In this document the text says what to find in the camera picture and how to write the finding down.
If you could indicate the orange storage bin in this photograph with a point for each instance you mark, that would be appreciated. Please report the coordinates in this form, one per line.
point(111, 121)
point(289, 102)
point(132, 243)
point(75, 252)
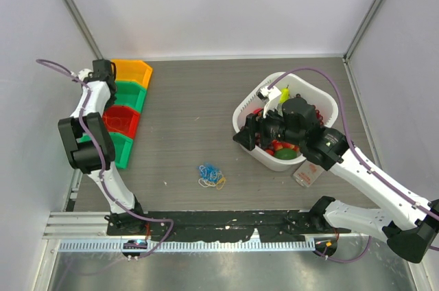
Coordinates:
point(133, 71)

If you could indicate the white plastic fruit basket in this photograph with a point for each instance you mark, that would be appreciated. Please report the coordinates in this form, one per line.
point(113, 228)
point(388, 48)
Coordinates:
point(323, 101)

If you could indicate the white slotted cable duct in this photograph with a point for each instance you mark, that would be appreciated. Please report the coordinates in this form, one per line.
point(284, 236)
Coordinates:
point(129, 246)

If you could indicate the red storage bin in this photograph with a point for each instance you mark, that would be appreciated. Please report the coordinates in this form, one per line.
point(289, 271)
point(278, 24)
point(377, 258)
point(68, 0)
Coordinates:
point(122, 120)

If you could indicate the upper green storage bin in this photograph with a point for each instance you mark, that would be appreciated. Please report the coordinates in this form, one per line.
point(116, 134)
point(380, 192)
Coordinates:
point(130, 94)

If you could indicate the red grape bunch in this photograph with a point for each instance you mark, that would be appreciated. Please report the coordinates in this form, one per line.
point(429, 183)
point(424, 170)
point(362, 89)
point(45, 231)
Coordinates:
point(319, 117)

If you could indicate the yellow green pear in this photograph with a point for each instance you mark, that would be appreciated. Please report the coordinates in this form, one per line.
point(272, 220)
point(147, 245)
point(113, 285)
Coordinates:
point(285, 95)

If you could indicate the green lime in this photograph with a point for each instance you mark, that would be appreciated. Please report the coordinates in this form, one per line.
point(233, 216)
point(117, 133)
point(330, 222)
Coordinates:
point(285, 154)

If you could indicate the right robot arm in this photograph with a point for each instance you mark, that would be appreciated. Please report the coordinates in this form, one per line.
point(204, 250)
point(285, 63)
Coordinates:
point(405, 221)

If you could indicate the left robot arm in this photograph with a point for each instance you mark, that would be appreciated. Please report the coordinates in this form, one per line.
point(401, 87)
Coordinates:
point(96, 98)

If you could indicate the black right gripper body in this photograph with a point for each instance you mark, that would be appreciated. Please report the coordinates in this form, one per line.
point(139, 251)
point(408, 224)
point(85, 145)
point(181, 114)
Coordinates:
point(272, 127)

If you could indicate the lower green storage bin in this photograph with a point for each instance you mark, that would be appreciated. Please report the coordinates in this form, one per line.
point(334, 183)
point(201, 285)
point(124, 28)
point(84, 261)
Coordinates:
point(121, 150)

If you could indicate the red strawberry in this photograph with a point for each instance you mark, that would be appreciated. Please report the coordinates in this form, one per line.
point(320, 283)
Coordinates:
point(276, 146)

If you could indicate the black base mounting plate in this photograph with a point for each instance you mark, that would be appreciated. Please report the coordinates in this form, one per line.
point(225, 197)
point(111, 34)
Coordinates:
point(236, 226)

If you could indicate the transparent plastic card packet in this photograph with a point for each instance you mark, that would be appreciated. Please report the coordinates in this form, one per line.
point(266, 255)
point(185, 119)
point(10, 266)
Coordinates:
point(307, 174)

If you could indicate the green storage bin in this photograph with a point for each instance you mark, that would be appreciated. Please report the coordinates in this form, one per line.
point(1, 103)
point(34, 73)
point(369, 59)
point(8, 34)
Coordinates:
point(130, 94)
point(121, 150)

